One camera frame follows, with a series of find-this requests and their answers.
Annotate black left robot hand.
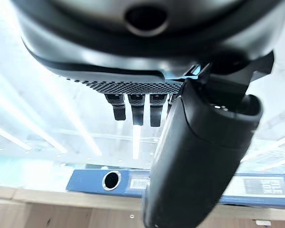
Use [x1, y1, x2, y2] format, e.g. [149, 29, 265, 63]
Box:
[9, 0, 285, 228]

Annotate blue lever arch folder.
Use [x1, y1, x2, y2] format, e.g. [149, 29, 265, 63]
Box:
[66, 169, 285, 205]

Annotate light wooden office cabinet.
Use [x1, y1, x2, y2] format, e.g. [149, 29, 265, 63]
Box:
[0, 184, 285, 228]

